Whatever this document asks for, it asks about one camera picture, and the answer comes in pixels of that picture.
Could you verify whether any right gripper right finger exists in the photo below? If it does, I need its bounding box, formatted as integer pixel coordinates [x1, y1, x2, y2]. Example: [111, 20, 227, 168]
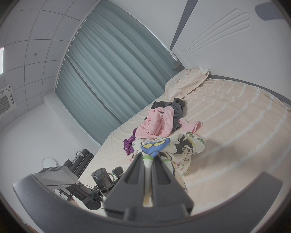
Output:
[150, 152, 194, 212]

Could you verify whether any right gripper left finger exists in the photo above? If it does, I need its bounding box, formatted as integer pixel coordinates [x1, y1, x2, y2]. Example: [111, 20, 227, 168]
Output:
[104, 152, 146, 215]

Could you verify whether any white printed pyjama top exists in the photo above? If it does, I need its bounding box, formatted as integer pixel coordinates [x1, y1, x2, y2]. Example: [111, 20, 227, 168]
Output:
[129, 131, 206, 208]

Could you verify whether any bed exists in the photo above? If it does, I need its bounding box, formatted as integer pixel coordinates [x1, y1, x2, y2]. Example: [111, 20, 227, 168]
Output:
[75, 0, 291, 215]

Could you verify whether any purple satin garment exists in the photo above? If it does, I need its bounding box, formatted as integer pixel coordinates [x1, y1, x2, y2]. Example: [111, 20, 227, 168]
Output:
[123, 128, 139, 156]

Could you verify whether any pink garment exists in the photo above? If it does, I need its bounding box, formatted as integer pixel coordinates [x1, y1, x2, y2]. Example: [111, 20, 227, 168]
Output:
[133, 107, 204, 143]

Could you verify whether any dark grey garment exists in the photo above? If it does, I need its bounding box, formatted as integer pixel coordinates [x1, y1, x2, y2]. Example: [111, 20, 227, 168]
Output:
[151, 97, 188, 132]

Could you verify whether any blue-green curtain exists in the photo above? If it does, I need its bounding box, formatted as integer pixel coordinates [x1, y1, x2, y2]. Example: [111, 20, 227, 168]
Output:
[66, 1, 178, 113]
[55, 56, 141, 145]

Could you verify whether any cream pillow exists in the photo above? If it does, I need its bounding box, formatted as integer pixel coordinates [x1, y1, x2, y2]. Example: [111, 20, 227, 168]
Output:
[165, 67, 210, 99]

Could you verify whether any ceiling air conditioner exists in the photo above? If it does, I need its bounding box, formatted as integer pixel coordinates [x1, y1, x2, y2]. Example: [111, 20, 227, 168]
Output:
[0, 84, 16, 122]

